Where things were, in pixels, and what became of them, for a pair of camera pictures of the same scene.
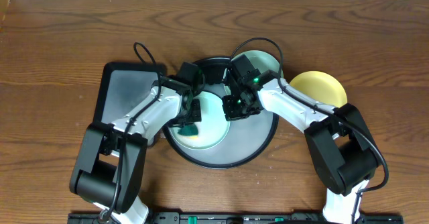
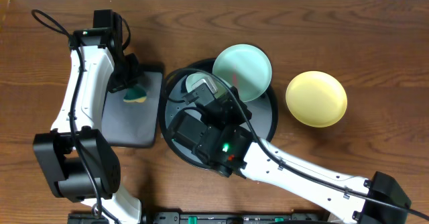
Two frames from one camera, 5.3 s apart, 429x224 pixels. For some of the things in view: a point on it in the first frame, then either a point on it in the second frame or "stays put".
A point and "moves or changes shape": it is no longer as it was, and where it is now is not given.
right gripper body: [236, 107] to [232, 109]
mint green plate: [213, 127] moves or changes shape
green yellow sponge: [189, 132] moves or changes shape
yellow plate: [322, 86] stays put
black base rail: [234, 218] stays put
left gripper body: [188, 117] to [125, 74]
